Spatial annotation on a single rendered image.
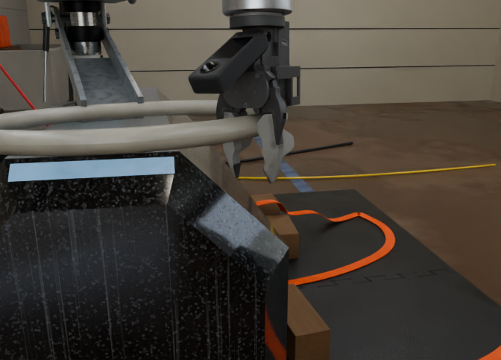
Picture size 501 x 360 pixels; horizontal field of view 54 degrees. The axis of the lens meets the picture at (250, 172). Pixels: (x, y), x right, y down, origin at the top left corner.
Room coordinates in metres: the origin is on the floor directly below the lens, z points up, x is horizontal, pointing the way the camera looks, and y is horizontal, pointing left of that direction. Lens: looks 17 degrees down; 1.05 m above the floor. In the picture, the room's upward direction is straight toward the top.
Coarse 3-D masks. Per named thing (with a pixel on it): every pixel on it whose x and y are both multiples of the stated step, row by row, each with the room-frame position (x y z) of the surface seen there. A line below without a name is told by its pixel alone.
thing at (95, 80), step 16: (64, 16) 1.52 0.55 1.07; (96, 16) 1.50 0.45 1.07; (64, 32) 1.32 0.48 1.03; (64, 48) 1.23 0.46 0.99; (112, 48) 1.25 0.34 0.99; (80, 64) 1.23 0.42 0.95; (96, 64) 1.25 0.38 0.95; (112, 64) 1.26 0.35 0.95; (80, 80) 1.03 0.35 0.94; (96, 80) 1.15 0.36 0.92; (112, 80) 1.16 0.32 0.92; (128, 80) 1.07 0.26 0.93; (80, 96) 0.95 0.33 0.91; (96, 96) 1.06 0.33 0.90; (112, 96) 1.07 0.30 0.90; (128, 96) 1.08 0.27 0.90
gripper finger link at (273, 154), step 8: (264, 120) 0.61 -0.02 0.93; (272, 120) 0.61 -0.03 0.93; (256, 128) 0.62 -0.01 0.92; (264, 128) 0.61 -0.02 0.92; (272, 128) 0.61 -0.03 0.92; (264, 136) 0.61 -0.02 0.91; (272, 136) 0.61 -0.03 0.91; (288, 136) 0.64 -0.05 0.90; (264, 144) 0.61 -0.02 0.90; (272, 144) 0.60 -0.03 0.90; (288, 144) 0.64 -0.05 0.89; (264, 152) 0.61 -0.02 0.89; (272, 152) 0.60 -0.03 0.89; (280, 152) 0.61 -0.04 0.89; (288, 152) 0.63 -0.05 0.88; (264, 160) 0.61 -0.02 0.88; (272, 160) 0.60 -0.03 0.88; (280, 160) 0.61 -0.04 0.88; (264, 168) 0.61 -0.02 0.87; (272, 168) 0.61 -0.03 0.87; (272, 176) 0.61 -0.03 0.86
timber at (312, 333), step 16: (288, 288) 1.57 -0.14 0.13; (288, 304) 1.46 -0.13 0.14; (304, 304) 1.46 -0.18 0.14; (288, 320) 1.37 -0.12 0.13; (304, 320) 1.37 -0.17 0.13; (320, 320) 1.37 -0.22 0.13; (288, 336) 1.34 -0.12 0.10; (304, 336) 1.29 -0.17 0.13; (320, 336) 1.31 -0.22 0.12; (288, 352) 1.34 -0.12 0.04; (304, 352) 1.29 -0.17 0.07; (320, 352) 1.31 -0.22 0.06
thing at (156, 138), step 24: (0, 120) 0.78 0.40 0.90; (24, 120) 0.83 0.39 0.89; (48, 120) 0.88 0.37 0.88; (72, 120) 0.92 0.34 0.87; (216, 120) 0.59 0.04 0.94; (240, 120) 0.61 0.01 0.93; (0, 144) 0.54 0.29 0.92; (24, 144) 0.53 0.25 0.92; (48, 144) 0.53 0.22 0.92; (72, 144) 0.52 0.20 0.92; (96, 144) 0.52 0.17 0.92; (120, 144) 0.53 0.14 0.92; (144, 144) 0.53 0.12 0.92; (168, 144) 0.54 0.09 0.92; (192, 144) 0.56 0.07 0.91; (216, 144) 0.58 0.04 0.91
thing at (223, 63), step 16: (240, 32) 0.65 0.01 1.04; (256, 32) 0.63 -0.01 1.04; (224, 48) 0.62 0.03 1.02; (240, 48) 0.60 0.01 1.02; (256, 48) 0.62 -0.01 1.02; (208, 64) 0.57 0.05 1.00; (224, 64) 0.57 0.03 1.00; (240, 64) 0.59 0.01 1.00; (192, 80) 0.57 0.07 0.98; (208, 80) 0.56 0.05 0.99; (224, 80) 0.56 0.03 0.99
